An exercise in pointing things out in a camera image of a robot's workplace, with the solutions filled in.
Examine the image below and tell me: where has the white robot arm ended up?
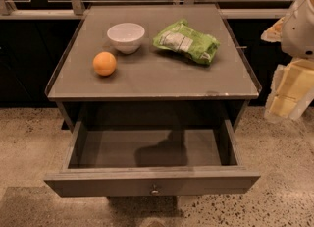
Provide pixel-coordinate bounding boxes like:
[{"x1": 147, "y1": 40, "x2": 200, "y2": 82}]
[{"x1": 261, "y1": 0, "x2": 314, "y2": 123}]

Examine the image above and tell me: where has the grey drawer cabinet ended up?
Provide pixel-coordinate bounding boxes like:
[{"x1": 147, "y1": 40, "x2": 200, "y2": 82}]
[{"x1": 44, "y1": 3, "x2": 263, "y2": 211}]

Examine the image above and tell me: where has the green snack bag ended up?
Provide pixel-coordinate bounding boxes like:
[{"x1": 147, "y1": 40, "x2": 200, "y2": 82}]
[{"x1": 153, "y1": 19, "x2": 220, "y2": 66}]

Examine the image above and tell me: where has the orange fruit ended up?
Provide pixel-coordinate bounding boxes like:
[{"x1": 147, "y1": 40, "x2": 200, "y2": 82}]
[{"x1": 92, "y1": 52, "x2": 117, "y2": 77}]

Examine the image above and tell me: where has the white ceramic bowl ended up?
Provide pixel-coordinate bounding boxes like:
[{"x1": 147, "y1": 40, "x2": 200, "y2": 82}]
[{"x1": 107, "y1": 23, "x2": 145, "y2": 54}]

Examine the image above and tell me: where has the grey top drawer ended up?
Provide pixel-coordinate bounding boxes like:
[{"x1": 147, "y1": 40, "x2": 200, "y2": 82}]
[{"x1": 44, "y1": 120, "x2": 260, "y2": 197}]

